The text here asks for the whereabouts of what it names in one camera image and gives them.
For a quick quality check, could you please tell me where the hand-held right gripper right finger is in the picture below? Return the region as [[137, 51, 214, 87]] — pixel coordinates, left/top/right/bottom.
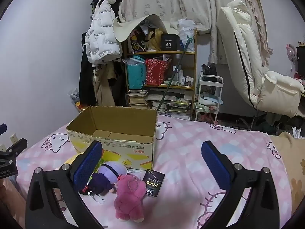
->
[[201, 140, 292, 229]]

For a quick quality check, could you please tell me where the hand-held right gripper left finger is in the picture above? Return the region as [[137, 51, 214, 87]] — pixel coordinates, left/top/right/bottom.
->
[[25, 140, 106, 229]]

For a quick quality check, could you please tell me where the green tissue packet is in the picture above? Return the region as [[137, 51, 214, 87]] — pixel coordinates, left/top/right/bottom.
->
[[89, 158, 107, 180]]

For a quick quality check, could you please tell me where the yellow plush toy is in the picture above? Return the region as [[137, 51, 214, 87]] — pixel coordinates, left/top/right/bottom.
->
[[62, 152, 84, 165]]

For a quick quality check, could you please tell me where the purple plush doll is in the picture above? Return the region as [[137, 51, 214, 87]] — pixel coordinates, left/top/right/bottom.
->
[[80, 161, 128, 204]]

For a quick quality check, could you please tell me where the cardboard box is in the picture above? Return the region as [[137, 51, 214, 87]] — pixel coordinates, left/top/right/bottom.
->
[[66, 106, 158, 172]]

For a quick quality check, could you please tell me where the pink bear plush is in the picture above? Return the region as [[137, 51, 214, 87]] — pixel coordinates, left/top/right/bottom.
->
[[114, 174, 146, 221]]

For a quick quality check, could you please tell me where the black tissue packet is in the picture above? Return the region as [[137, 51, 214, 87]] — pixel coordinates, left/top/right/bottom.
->
[[142, 169, 165, 198]]

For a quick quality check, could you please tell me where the pink cat-print bed sheet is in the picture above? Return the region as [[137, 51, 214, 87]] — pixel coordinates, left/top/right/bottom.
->
[[15, 113, 292, 229]]

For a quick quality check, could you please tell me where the clear plastic bag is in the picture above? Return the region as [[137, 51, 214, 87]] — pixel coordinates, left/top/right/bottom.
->
[[69, 87, 83, 105]]

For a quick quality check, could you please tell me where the beige coat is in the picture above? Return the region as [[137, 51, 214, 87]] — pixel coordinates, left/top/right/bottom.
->
[[93, 63, 120, 107]]

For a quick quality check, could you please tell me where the beige blanket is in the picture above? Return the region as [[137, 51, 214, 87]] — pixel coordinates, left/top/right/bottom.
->
[[269, 131, 305, 216]]

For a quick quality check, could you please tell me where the stack of books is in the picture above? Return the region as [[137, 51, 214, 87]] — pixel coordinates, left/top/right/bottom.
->
[[127, 89, 191, 120]]

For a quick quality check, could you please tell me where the black coat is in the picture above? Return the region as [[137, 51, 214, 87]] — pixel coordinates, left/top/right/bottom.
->
[[79, 31, 97, 106]]

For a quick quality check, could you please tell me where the white trolley cart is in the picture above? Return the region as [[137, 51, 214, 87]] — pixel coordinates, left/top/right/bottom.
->
[[195, 74, 224, 122]]

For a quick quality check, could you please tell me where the row of toiletry bottles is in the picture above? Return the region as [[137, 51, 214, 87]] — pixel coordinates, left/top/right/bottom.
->
[[176, 69, 194, 86]]

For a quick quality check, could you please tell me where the black bag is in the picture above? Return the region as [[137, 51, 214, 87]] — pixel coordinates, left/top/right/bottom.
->
[[201, 63, 218, 77]]

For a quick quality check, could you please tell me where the teal bag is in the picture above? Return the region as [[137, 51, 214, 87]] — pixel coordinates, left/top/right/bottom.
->
[[126, 56, 146, 90]]

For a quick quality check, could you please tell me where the green pole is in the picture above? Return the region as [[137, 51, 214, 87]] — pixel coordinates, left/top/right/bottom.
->
[[156, 35, 194, 111]]

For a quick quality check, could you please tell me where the red bag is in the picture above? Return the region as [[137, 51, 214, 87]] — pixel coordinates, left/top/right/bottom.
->
[[145, 58, 170, 86]]

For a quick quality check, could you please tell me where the wooden shelf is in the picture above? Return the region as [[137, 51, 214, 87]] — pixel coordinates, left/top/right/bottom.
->
[[123, 30, 198, 121]]

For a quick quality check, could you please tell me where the cream folded mattress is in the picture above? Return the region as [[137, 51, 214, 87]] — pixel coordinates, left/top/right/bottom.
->
[[216, 0, 305, 118]]

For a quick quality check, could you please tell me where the black box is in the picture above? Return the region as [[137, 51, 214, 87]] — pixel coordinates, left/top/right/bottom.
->
[[161, 34, 180, 51]]

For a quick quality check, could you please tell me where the white puffer jacket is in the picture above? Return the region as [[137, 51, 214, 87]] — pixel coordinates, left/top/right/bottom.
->
[[85, 0, 123, 64]]

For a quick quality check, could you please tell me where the colourful printed bag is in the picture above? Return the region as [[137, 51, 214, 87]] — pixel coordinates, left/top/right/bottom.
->
[[129, 27, 162, 53]]

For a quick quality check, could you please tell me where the white plastic bag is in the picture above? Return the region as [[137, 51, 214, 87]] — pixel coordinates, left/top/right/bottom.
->
[[177, 18, 196, 52]]

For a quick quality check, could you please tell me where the pink fan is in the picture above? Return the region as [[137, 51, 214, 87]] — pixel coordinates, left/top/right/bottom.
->
[[286, 43, 298, 72]]

